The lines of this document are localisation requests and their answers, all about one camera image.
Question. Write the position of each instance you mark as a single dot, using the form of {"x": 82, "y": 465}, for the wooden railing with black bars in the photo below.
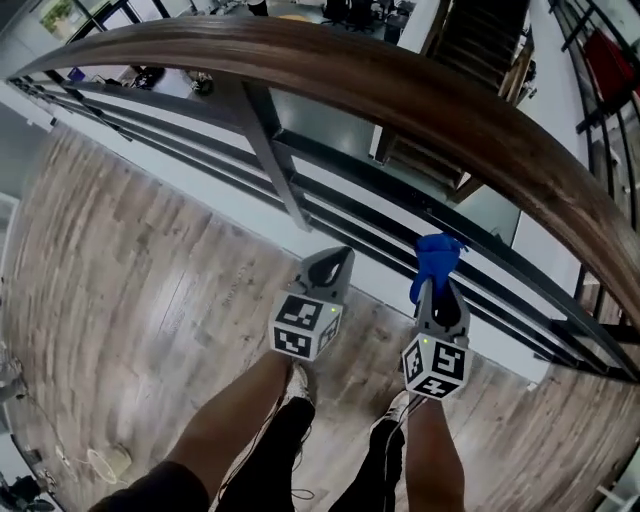
{"x": 400, "y": 85}

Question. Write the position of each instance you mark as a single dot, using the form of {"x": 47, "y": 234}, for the black office chair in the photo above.
{"x": 336, "y": 11}
{"x": 362, "y": 15}

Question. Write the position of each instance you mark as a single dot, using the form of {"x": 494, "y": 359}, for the person's black shirt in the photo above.
{"x": 150, "y": 490}

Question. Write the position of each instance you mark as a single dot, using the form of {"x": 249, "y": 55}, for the person's right white shoe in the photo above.
{"x": 392, "y": 412}

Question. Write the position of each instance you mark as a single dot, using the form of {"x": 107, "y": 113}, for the black railing with wooden handrail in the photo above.
{"x": 595, "y": 117}

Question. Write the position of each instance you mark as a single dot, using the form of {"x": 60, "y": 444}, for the person's left white shoe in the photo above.
{"x": 301, "y": 385}

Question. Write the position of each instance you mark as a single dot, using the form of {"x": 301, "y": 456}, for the red table cover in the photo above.
{"x": 607, "y": 65}

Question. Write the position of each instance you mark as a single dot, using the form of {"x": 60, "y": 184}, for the person's black trousers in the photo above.
{"x": 270, "y": 450}

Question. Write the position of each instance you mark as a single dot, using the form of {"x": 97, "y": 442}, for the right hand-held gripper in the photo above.
{"x": 435, "y": 370}

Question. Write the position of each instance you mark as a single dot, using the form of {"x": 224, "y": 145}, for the person's white shoe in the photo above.
{"x": 301, "y": 385}
{"x": 392, "y": 412}

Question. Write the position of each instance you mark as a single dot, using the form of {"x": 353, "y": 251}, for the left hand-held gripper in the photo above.
{"x": 300, "y": 315}

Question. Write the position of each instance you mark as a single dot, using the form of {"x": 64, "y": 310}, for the glass entrance doors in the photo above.
{"x": 60, "y": 15}

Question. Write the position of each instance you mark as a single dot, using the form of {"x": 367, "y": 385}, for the blue cloth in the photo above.
{"x": 435, "y": 260}

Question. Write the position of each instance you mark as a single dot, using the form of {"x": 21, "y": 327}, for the person's right forearm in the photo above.
{"x": 435, "y": 450}

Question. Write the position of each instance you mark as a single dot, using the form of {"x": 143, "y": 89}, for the person's left forearm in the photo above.
{"x": 230, "y": 425}

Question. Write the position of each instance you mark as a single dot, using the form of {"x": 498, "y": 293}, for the dark wooden staircase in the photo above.
{"x": 475, "y": 40}

